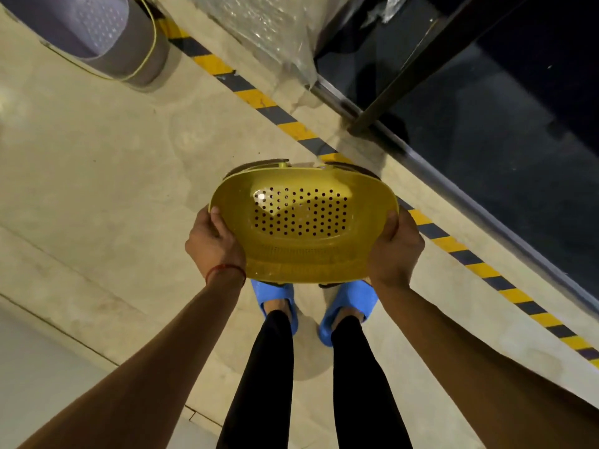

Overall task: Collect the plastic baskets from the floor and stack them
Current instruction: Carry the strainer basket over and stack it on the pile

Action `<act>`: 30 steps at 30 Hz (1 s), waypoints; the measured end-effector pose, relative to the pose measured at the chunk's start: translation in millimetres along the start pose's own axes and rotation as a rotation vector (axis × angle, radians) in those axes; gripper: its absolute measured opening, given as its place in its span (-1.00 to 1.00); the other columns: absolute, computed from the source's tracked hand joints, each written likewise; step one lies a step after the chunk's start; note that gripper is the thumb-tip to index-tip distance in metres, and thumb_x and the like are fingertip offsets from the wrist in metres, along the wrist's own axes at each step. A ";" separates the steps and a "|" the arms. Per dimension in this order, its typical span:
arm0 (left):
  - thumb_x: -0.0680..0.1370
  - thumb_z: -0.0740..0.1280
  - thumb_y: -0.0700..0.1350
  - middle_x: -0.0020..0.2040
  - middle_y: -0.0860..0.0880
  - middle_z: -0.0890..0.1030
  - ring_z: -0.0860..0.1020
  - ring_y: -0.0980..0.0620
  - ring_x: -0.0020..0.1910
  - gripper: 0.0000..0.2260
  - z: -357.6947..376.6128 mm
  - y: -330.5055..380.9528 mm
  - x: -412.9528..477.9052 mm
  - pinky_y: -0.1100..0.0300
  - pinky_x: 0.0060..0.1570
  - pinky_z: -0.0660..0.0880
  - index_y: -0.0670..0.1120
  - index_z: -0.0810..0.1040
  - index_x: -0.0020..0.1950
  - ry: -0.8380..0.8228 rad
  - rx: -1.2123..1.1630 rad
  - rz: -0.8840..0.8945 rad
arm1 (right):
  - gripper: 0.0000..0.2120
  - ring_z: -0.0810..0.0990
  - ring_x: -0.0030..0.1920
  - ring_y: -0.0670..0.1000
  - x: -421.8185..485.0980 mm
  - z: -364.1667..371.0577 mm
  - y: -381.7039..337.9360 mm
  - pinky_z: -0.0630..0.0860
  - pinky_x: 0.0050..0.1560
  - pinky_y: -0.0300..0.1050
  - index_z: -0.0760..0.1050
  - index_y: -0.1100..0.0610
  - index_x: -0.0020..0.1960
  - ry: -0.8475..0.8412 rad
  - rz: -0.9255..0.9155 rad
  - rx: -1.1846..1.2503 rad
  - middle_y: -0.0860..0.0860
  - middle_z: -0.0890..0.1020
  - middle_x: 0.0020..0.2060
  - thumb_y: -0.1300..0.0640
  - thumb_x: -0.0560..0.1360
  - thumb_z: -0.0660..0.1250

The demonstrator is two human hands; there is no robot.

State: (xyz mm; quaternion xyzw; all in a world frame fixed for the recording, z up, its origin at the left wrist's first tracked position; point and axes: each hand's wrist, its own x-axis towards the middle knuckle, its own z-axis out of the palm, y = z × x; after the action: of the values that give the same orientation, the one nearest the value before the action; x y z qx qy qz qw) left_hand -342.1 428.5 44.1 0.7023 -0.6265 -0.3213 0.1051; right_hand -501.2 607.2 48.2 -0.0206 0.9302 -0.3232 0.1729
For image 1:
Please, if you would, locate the person's left hand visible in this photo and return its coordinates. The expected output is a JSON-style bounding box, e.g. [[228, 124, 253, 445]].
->
[[185, 206, 247, 283]]

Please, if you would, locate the person's right hand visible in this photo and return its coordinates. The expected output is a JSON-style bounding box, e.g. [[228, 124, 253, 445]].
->
[[366, 209, 426, 291]]

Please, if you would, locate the yellow perforated plastic basket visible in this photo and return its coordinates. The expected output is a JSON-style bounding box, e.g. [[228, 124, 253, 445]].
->
[[209, 159, 400, 285]]

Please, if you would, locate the person's left forearm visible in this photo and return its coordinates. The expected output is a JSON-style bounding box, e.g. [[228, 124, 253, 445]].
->
[[18, 271, 246, 449]]

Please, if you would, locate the person's right forearm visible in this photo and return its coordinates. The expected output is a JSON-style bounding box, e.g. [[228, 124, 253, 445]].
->
[[374, 281, 599, 449]]

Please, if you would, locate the red thread wrist band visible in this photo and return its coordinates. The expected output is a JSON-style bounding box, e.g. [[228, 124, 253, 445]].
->
[[205, 264, 247, 287]]

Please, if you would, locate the yellow black hazard tape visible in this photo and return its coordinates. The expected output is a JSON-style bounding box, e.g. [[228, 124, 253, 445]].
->
[[154, 17, 599, 368]]

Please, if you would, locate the blue right slipper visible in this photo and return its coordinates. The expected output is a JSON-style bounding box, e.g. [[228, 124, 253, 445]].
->
[[318, 279, 379, 348]]

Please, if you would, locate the blue slipper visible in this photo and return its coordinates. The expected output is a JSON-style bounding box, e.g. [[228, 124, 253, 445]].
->
[[318, 279, 379, 348], [251, 279, 300, 336]]

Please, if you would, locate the blue left slipper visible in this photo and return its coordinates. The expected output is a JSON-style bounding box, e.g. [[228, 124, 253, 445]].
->
[[251, 279, 300, 336]]

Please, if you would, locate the person's right leg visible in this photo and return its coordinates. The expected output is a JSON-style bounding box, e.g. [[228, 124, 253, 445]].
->
[[330, 307, 413, 449]]

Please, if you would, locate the person's leg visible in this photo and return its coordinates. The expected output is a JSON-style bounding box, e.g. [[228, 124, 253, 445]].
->
[[330, 307, 413, 449], [216, 299, 295, 449]]

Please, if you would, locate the person's left leg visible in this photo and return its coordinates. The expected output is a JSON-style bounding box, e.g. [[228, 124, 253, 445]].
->
[[216, 299, 295, 449]]

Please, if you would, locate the clear plastic wrap sheet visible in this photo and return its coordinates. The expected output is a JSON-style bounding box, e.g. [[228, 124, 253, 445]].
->
[[187, 0, 356, 89]]

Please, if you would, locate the grey perforated plastic basket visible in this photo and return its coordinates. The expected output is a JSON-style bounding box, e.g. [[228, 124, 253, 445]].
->
[[0, 0, 171, 88]]

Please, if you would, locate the dark metal frame bar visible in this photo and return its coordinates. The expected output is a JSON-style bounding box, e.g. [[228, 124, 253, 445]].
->
[[347, 0, 532, 138]]

